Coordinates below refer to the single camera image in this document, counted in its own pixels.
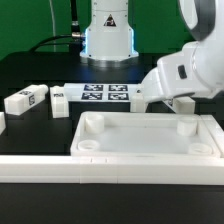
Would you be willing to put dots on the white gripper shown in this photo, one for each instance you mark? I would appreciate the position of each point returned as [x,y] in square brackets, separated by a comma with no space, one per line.
[185,73]

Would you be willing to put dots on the white desk tabletop tray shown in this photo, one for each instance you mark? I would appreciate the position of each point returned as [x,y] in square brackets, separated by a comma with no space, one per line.
[142,134]

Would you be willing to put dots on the white right fence bar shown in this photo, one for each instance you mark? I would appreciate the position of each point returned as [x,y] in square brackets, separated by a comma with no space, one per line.
[216,131]

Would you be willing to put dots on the white fence bar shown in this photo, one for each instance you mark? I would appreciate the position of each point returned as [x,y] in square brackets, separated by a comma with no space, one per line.
[115,170]
[216,131]

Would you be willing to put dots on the white front fence bar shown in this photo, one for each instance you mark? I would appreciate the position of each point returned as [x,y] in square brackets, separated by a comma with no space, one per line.
[115,170]

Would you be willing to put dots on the white marker base plate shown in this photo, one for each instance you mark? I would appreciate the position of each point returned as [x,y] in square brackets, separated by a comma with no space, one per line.
[77,92]

